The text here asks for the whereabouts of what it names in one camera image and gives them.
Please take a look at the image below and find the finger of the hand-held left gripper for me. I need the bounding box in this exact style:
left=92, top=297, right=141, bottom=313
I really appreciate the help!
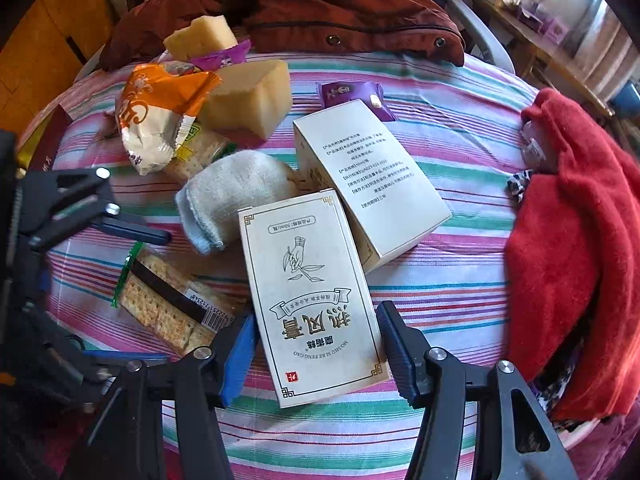
left=22, top=167, right=172, bottom=251
left=30, top=310, right=169, bottom=401

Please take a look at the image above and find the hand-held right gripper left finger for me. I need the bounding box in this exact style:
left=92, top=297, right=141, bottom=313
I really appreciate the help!
left=62, top=316, right=258, bottom=480

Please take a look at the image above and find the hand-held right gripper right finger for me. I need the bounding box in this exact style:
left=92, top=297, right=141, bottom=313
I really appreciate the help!
left=376, top=301, right=581, bottom=480

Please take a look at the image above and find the cracker packet with barcode label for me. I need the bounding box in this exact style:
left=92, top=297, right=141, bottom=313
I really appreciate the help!
left=111, top=241, right=253, bottom=356

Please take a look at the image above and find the white box with line drawing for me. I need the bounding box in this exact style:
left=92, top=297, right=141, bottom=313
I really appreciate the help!
left=237, top=188, right=392, bottom=409

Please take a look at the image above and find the dark red box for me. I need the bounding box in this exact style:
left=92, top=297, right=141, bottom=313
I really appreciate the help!
left=20, top=105, right=76, bottom=176

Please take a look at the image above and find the white box with text panel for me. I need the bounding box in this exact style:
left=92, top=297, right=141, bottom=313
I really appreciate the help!
left=292, top=99, right=453, bottom=275

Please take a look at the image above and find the large yellow sponge block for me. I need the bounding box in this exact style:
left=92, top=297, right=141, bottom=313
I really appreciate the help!
left=197, top=59, right=293, bottom=140

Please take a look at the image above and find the clear cracker packet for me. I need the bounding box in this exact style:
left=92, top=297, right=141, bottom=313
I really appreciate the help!
left=162, top=120, right=236, bottom=183

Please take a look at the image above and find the grey folded towel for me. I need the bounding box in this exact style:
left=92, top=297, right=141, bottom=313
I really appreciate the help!
left=175, top=150, right=301, bottom=255

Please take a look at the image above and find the orange and white snack bag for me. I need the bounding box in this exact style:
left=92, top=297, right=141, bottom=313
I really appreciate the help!
left=116, top=64, right=223, bottom=176

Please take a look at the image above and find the purple snack packet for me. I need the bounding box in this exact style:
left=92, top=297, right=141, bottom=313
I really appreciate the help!
left=190, top=40, right=252, bottom=72
left=316, top=81, right=397, bottom=122

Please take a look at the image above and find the small yellow sponge block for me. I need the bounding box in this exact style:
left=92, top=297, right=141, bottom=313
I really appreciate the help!
left=164, top=15, right=238, bottom=61

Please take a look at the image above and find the orange wooden cabinet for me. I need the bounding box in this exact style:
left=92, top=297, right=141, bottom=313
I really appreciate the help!
left=0, top=0, right=116, bottom=131

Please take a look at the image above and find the red fleece sweater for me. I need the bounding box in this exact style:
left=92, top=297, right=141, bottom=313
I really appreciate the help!
left=502, top=87, right=640, bottom=423

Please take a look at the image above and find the grey cloth with label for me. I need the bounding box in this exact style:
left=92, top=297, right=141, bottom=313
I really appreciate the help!
left=520, top=110, right=553, bottom=171

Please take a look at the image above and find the brown-red padded jacket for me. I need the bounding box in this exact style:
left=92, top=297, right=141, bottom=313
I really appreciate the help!
left=97, top=0, right=466, bottom=73

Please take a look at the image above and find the wooden desk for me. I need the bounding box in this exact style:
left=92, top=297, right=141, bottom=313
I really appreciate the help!
left=482, top=0, right=621, bottom=116

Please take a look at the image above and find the grey yellow blue armchair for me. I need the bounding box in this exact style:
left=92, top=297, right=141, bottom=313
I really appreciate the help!
left=92, top=0, right=516, bottom=73

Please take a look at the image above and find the blue bucket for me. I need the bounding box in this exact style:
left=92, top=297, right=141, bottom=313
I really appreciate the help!
left=612, top=80, right=640, bottom=116

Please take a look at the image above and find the purple storage box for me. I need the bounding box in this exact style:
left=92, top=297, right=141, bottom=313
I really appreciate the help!
left=520, top=2, right=568, bottom=43

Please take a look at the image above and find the patterned curtain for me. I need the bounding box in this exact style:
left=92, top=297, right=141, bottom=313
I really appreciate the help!
left=565, top=0, right=636, bottom=101

